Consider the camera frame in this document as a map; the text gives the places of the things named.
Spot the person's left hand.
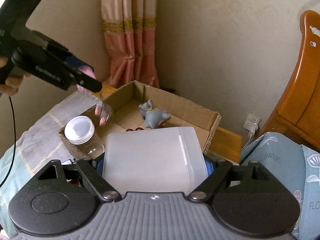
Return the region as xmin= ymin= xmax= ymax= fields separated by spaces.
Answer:
xmin=0 ymin=56 xmax=25 ymax=97

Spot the white charger plug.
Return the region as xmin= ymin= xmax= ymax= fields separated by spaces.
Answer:
xmin=244 ymin=120 xmax=260 ymax=135

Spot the clear jar with white lid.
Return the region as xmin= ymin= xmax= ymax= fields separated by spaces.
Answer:
xmin=64 ymin=116 xmax=105 ymax=159

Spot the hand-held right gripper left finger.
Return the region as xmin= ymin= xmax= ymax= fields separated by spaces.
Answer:
xmin=37 ymin=155 xmax=122 ymax=202

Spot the white wall socket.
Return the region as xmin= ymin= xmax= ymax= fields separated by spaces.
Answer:
xmin=246 ymin=114 xmax=262 ymax=125

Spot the blue floral pillow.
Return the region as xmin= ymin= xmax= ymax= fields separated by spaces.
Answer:
xmin=291 ymin=144 xmax=320 ymax=240
xmin=240 ymin=132 xmax=307 ymax=198

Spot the grey cartoon toy figure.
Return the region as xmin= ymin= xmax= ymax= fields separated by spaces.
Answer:
xmin=139 ymin=99 xmax=172 ymax=130

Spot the pink curtain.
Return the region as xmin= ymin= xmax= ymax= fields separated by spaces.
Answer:
xmin=100 ymin=0 xmax=160 ymax=89

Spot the black cable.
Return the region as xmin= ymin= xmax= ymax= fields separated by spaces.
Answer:
xmin=0 ymin=96 xmax=17 ymax=188

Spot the white plastic bottle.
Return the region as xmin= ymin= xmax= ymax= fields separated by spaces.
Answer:
xmin=102 ymin=127 xmax=208 ymax=197

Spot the pink pig keychain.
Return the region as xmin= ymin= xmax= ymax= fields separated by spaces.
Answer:
xmin=76 ymin=65 xmax=115 ymax=127

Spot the checked printed cloth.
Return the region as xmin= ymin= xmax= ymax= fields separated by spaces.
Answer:
xmin=0 ymin=90 xmax=100 ymax=238

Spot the cardboard box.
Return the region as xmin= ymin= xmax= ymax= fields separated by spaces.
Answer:
xmin=59 ymin=80 xmax=222 ymax=159

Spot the wooden headboard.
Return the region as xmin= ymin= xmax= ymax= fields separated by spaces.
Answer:
xmin=261 ymin=10 xmax=320 ymax=153

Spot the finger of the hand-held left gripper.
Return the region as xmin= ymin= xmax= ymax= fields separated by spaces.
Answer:
xmin=64 ymin=64 xmax=103 ymax=93
xmin=31 ymin=29 xmax=95 ymax=73

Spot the white charger cable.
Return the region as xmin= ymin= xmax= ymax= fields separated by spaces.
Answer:
xmin=241 ymin=133 xmax=253 ymax=151

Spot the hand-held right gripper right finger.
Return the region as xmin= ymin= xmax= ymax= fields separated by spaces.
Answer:
xmin=187 ymin=155 xmax=267 ymax=202

